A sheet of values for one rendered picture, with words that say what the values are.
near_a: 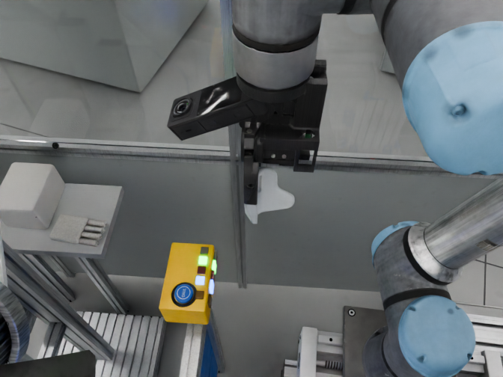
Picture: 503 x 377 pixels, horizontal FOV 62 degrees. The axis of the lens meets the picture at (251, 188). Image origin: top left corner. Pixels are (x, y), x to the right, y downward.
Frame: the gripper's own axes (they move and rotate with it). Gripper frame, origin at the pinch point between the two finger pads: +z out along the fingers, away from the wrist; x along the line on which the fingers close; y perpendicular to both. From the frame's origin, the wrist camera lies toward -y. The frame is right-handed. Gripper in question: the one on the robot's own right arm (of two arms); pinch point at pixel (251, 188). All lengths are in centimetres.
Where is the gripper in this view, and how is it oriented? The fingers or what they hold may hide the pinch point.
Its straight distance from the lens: 55.6
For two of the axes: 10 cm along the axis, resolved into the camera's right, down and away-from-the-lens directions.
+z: 0.0, 5.8, 8.2
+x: 0.7, -8.1, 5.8
